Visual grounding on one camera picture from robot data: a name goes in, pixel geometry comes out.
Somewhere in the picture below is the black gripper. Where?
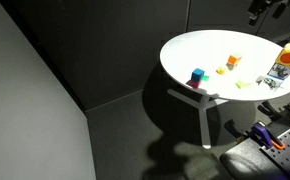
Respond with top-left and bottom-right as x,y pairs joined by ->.
247,0 -> 290,27

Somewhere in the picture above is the light green block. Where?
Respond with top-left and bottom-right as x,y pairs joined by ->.
235,79 -> 253,90

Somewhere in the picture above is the orange block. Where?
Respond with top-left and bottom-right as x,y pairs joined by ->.
227,53 -> 243,66

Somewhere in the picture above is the blue block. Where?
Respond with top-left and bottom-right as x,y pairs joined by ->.
191,68 -> 206,83

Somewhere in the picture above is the magenta block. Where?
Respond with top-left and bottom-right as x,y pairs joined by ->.
186,79 -> 202,89

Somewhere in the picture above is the orange soft number cube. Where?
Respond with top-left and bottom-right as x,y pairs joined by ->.
274,42 -> 290,69

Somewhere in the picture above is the white blue soft picture cube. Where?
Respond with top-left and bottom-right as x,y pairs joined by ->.
262,63 -> 290,91

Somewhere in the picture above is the yellow half sphere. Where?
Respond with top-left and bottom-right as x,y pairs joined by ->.
216,65 -> 229,76

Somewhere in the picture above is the black clamp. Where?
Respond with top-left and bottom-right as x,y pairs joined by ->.
224,119 -> 250,141
258,99 -> 283,118

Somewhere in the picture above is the purple clamp orange trigger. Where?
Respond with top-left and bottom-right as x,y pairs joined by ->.
251,121 -> 286,151

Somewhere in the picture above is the black padded bench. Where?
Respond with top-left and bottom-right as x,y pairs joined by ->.
219,138 -> 286,180

